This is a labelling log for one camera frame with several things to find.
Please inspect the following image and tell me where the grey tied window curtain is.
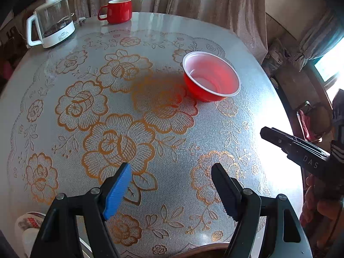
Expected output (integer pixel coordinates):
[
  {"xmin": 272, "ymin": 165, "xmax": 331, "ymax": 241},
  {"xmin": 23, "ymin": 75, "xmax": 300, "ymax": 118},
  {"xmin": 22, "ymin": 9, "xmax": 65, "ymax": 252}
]
[{"xmin": 298, "ymin": 8, "xmax": 344, "ymax": 63}]

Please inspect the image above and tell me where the bright side window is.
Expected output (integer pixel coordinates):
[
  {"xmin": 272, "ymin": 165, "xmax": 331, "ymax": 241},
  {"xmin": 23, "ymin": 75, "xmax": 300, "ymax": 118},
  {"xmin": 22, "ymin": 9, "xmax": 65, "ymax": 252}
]
[{"xmin": 314, "ymin": 40, "xmax": 344, "ymax": 103}]

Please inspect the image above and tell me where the lace floral tablecloth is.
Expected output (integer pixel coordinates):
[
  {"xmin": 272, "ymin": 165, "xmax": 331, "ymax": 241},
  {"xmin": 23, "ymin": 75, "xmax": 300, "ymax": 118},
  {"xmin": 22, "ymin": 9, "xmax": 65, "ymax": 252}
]
[{"xmin": 7, "ymin": 29, "xmax": 272, "ymax": 258}]

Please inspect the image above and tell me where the person's right hand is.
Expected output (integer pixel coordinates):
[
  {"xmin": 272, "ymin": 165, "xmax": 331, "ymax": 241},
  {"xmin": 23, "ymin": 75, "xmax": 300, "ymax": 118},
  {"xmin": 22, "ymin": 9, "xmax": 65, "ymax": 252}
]
[{"xmin": 299, "ymin": 175, "xmax": 344, "ymax": 225}]

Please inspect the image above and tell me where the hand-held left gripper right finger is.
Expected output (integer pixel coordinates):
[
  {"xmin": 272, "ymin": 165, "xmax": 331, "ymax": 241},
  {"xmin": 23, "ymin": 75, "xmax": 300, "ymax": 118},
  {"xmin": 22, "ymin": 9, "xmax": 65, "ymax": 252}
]
[{"xmin": 211, "ymin": 163, "xmax": 313, "ymax": 258}]

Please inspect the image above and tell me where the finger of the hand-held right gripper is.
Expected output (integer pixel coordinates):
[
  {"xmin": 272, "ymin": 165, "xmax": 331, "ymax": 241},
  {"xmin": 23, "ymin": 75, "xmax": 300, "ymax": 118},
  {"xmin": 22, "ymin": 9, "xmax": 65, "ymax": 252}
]
[{"xmin": 260, "ymin": 126, "xmax": 333, "ymax": 173}]

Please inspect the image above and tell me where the red cloth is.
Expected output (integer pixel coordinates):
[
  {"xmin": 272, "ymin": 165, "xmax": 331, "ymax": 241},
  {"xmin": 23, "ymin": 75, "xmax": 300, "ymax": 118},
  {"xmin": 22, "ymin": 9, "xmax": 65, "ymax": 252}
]
[{"xmin": 297, "ymin": 110, "xmax": 313, "ymax": 141}]

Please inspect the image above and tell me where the round-back wooden chair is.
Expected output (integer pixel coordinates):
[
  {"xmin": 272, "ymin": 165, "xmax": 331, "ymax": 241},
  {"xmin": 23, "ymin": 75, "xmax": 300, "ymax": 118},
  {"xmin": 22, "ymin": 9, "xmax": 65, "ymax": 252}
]
[{"xmin": 296, "ymin": 101, "xmax": 333, "ymax": 143}]

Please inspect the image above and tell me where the red plastic bowl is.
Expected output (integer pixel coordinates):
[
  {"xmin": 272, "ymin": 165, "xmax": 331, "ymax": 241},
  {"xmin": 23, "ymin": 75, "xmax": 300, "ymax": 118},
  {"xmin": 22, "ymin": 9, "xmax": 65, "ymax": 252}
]
[{"xmin": 182, "ymin": 51, "xmax": 241, "ymax": 103}]

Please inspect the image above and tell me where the woven sack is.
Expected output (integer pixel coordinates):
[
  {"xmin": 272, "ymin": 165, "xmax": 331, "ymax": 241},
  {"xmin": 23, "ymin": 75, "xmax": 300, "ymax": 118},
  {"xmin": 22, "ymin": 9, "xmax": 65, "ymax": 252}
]
[{"xmin": 264, "ymin": 39, "xmax": 289, "ymax": 74}]

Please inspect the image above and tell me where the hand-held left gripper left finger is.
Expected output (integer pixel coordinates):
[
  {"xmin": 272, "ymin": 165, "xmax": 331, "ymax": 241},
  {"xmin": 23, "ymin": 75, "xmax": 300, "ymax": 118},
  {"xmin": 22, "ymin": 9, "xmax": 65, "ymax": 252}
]
[{"xmin": 29, "ymin": 162, "xmax": 132, "ymax": 258}]

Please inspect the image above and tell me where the beige lace curtain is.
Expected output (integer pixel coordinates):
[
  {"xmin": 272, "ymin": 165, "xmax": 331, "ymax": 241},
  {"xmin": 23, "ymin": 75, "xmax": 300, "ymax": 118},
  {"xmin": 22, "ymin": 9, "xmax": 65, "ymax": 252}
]
[{"xmin": 150, "ymin": 0, "xmax": 269, "ymax": 65}]

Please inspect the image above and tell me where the white glass electric kettle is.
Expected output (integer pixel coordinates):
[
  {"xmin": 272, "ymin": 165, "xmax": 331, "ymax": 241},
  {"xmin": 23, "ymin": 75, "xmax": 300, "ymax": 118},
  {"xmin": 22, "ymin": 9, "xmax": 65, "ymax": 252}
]
[{"xmin": 26, "ymin": 0, "xmax": 76, "ymax": 49}]

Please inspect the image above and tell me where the red ceramic mug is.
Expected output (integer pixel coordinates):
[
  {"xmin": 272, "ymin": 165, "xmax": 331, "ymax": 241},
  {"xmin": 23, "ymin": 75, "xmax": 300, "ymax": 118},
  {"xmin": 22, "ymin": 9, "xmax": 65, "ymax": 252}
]
[{"xmin": 97, "ymin": 0, "xmax": 133, "ymax": 25}]

